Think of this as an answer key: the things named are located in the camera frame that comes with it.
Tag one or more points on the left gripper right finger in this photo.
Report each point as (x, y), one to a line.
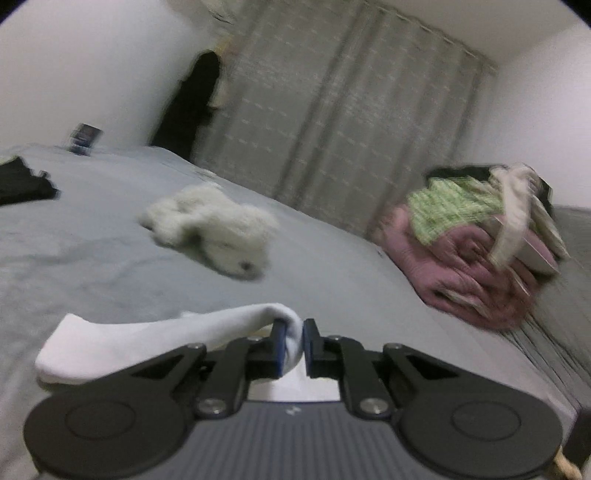
(454, 422)

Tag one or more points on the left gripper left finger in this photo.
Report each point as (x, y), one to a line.
(129, 422)

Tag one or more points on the white printed t-shirt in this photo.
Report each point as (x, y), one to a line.
(79, 351)

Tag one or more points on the grey bed sheet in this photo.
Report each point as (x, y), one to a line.
(85, 253)

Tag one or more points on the white plush toy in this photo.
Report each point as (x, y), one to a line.
(233, 237)

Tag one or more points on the green patterned cloth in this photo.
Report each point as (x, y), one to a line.
(449, 203)

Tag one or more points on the black cloth on bed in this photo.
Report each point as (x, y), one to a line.
(20, 184)

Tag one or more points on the small dark box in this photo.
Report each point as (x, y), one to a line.
(83, 139)

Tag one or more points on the black hanging garment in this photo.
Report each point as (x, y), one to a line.
(188, 107)

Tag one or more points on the grey patterned curtain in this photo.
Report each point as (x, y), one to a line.
(338, 108)

